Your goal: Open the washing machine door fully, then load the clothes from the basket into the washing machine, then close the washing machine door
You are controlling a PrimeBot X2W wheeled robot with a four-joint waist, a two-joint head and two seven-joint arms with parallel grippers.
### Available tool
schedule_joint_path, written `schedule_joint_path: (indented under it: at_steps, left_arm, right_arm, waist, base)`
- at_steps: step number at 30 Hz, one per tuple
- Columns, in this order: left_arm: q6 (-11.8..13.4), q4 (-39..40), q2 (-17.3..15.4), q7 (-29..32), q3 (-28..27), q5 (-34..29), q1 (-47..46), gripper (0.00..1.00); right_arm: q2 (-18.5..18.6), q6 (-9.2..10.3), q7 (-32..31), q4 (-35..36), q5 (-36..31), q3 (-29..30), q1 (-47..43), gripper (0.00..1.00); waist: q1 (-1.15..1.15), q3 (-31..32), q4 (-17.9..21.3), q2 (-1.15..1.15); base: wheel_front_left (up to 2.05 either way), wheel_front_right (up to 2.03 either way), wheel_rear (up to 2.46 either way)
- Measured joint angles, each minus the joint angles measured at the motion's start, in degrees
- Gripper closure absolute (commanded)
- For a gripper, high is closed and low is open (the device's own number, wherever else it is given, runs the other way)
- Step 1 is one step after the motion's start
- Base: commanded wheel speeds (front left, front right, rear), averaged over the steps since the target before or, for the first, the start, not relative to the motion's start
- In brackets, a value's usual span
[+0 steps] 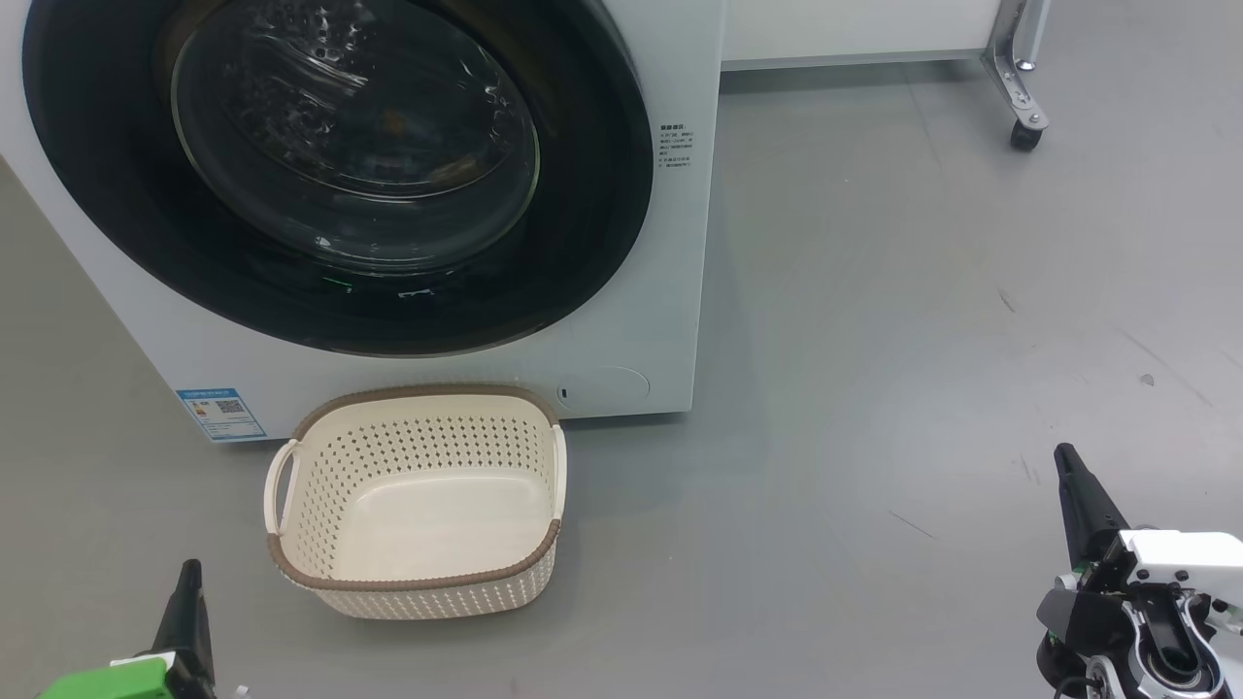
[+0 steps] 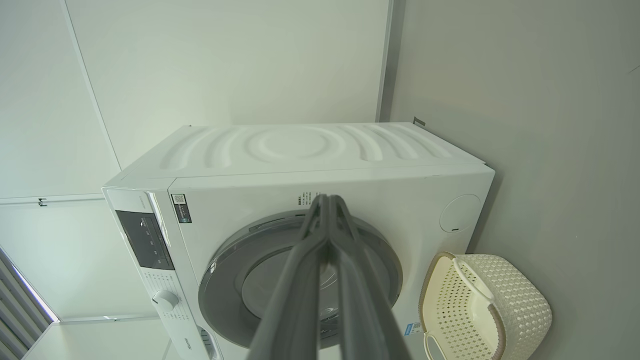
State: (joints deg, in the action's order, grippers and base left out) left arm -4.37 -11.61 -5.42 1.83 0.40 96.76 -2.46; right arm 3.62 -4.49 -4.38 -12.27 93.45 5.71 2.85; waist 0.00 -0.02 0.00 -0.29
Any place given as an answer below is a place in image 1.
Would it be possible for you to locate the white partition panel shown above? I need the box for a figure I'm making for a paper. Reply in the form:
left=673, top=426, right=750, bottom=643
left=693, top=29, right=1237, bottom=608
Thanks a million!
left=721, top=0, right=1006, bottom=71

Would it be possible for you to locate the blue energy label sticker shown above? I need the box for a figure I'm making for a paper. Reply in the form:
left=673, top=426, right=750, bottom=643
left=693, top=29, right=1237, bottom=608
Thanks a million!
left=176, top=388, right=267, bottom=443

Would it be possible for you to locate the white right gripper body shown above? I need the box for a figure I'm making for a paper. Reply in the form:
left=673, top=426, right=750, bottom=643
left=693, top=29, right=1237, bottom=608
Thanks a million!
left=1073, top=529, right=1243, bottom=624

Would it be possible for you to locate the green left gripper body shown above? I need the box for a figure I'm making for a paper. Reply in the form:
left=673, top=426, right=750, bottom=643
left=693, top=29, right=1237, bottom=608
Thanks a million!
left=39, top=650, right=181, bottom=699

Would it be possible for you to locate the round black glass washer door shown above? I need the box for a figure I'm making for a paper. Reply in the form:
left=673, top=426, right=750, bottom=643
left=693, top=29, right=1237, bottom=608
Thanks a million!
left=21, top=0, right=655, bottom=358

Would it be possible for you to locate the cream perforated laundry basket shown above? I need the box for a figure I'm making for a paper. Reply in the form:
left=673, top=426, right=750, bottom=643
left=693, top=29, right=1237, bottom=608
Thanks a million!
left=263, top=383, right=567, bottom=620

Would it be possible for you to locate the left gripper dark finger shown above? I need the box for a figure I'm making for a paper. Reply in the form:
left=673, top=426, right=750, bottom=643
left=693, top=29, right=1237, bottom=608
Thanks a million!
left=151, top=559, right=217, bottom=699

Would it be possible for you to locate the metal stand leg with caster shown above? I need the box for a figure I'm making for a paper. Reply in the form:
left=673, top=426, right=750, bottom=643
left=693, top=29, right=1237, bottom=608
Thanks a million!
left=981, top=0, right=1052, bottom=152

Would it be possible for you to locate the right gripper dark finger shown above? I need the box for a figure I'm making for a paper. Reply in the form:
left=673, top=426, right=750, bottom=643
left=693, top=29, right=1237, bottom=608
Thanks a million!
left=1055, top=443, right=1132, bottom=572

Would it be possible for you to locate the white front-load washing machine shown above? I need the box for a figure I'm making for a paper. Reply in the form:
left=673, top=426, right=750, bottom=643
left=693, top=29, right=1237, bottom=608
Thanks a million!
left=0, top=0, right=727, bottom=443

